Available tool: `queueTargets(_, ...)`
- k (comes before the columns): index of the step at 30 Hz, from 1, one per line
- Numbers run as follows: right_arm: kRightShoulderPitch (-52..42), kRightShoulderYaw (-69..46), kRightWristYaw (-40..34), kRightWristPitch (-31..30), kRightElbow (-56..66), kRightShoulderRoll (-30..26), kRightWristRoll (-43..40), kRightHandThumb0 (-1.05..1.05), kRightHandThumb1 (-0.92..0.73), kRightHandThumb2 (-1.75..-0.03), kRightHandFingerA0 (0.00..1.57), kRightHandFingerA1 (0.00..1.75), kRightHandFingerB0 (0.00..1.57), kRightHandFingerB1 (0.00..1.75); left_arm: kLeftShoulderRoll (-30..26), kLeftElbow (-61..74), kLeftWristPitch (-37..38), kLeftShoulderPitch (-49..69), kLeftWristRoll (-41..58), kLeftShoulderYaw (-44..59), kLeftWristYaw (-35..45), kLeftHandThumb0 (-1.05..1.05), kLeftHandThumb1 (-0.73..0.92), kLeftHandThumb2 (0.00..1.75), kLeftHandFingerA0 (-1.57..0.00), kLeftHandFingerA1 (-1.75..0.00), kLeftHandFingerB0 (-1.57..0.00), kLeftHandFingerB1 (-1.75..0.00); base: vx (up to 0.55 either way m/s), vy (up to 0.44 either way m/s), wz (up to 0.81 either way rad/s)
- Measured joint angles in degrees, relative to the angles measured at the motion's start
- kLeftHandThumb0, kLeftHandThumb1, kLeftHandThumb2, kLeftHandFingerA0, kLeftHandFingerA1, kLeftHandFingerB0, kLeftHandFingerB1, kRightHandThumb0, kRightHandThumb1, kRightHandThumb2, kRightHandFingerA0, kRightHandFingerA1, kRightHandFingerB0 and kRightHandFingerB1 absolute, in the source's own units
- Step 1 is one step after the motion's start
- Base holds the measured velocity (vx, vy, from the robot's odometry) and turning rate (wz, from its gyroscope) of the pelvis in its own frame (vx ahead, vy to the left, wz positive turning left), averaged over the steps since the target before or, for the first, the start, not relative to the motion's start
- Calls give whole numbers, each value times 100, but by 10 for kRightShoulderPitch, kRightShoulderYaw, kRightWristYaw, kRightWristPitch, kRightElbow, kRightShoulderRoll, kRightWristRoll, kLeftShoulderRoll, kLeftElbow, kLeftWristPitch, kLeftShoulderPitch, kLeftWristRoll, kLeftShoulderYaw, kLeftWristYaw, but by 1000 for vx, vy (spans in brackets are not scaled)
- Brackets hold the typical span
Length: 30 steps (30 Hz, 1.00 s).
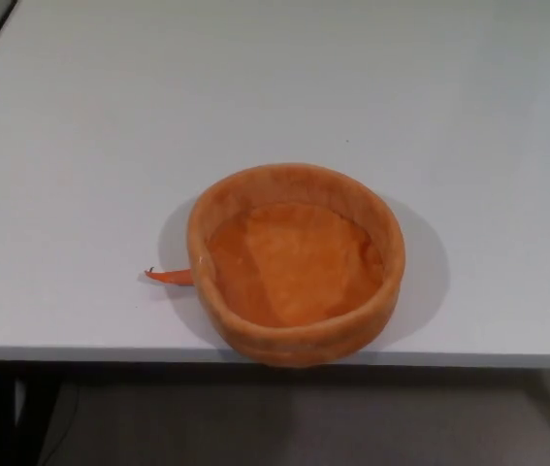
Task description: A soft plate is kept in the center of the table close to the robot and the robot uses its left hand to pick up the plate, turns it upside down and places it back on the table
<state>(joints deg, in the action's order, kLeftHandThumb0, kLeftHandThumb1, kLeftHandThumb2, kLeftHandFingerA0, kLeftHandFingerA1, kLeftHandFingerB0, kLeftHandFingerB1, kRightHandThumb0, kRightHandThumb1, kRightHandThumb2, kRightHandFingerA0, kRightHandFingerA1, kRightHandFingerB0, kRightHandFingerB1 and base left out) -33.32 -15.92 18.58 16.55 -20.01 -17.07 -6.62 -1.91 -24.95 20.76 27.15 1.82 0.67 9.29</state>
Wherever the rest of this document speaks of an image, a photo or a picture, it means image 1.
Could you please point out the orange plush soft plate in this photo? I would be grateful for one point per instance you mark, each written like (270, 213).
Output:
(299, 272)

